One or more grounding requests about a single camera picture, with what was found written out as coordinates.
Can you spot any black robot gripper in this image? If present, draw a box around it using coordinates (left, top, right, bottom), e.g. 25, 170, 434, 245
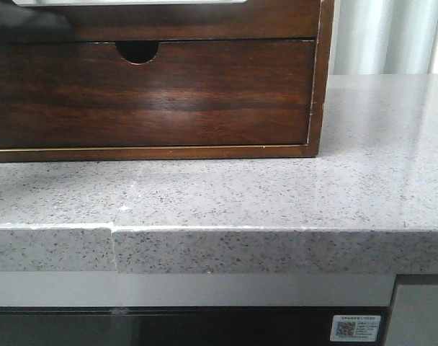
0, 4, 72, 40

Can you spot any wooden drawer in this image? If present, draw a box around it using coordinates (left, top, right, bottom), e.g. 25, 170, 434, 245
0, 1, 322, 43
0, 40, 315, 149

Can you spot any black glass appliance door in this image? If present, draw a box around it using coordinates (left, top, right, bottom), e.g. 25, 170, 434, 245
0, 306, 389, 345

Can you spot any grey panel under countertop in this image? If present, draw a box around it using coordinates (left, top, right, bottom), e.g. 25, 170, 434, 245
0, 271, 395, 307

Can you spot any white curtain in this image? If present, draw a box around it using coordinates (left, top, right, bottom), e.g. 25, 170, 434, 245
328, 1, 438, 75

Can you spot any white QR code sticker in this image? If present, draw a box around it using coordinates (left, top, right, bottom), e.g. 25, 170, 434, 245
330, 315, 382, 342

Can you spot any grey cabinet door panel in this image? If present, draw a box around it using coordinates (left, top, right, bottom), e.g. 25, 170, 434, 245
385, 275, 438, 345

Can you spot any dark wooden drawer cabinet frame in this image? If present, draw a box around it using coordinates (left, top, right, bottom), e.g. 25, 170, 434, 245
0, 1, 334, 163

